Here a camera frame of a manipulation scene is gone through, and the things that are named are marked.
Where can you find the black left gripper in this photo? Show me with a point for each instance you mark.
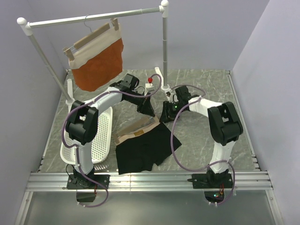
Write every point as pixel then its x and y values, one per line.
pixel 145 107

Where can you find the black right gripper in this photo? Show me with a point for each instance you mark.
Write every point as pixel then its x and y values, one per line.
pixel 165 116

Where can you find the black underwear beige waistband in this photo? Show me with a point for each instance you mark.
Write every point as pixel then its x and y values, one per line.
pixel 140 153

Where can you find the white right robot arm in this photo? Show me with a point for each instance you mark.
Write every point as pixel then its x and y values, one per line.
pixel 225 129

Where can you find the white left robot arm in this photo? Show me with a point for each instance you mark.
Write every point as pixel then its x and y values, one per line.
pixel 81 124

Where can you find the white perforated plastic basket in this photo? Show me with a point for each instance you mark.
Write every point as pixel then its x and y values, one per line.
pixel 101 143

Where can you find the orange shorts beige waistband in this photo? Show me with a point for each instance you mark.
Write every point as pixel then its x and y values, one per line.
pixel 99 61

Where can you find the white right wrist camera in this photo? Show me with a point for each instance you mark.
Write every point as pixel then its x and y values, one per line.
pixel 172 97

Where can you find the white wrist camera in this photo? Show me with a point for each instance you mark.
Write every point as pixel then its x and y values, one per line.
pixel 149 86
pixel 172 97

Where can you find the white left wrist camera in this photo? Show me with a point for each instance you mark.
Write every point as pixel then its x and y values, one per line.
pixel 149 86

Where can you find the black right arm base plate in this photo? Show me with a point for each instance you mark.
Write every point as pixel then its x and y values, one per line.
pixel 211 181

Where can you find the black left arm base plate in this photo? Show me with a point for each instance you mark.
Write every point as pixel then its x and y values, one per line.
pixel 74 183

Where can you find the aluminium front rail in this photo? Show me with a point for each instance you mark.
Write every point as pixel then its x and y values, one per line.
pixel 147 182

